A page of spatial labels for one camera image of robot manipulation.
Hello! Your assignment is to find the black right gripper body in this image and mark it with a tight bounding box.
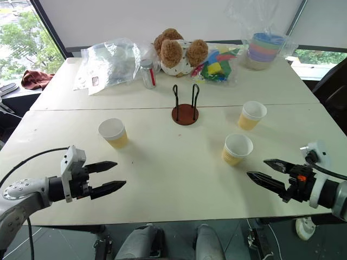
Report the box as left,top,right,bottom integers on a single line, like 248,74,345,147
281,164,318,204

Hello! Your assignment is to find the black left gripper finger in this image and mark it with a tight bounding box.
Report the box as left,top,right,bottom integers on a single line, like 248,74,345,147
82,160,118,174
88,180,127,200

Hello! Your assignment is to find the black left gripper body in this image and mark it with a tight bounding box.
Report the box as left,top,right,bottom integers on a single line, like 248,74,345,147
69,161,94,200

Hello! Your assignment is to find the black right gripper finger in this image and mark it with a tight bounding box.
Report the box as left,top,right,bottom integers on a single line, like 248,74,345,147
263,159,295,175
246,171,291,200

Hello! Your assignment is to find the yellow white paper cup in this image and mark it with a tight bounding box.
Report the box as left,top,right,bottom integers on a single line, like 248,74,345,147
237,100,268,131
98,118,128,149
221,133,254,166

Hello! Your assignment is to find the dark rounded left shape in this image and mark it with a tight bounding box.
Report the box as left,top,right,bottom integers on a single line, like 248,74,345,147
114,224,165,260

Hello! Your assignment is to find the dark rounded shape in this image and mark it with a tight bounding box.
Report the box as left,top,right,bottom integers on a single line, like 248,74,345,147
195,223,226,260
114,224,165,260

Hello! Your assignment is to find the dark rounded right shape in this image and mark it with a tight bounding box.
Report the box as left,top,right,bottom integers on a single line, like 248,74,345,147
195,223,226,260

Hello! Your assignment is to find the black chair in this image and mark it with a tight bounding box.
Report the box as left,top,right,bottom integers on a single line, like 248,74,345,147
311,56,347,136

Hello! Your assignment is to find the clear plastic zip bag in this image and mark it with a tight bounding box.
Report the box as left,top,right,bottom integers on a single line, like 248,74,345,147
72,37,142,96

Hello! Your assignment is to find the clear jar with red label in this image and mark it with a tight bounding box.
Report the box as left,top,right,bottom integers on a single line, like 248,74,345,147
139,58,157,90

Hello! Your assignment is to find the reddish brown cloth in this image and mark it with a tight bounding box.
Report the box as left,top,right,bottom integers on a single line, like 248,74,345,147
21,69,55,90

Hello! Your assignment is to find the stack of pastel bowls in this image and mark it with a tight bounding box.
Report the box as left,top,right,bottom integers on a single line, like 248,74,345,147
246,32,286,71

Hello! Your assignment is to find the bag of colourful blocks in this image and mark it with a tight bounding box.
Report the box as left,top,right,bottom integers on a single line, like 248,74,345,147
189,45,241,85

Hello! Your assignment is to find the clear plastic bag over bowls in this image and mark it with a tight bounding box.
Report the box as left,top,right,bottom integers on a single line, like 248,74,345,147
223,0,299,72

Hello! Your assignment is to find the brown white plush toy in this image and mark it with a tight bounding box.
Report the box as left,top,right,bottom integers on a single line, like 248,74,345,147
152,28,209,78

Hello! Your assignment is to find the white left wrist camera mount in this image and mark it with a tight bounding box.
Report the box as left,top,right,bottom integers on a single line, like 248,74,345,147
60,145,87,203

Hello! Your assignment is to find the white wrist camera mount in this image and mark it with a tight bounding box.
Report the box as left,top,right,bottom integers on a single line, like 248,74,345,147
299,140,332,209
60,145,87,203

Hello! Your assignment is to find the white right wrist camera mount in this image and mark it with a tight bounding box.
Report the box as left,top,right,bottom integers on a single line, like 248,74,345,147
299,140,332,209

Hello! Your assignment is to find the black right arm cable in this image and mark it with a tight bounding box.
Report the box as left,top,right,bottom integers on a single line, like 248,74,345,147
305,150,347,181

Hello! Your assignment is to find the white thin cable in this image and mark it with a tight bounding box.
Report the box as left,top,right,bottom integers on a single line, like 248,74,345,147
246,218,281,260

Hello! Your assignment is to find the brown cup holder stand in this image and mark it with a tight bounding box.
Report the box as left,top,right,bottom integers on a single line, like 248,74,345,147
171,83,200,126

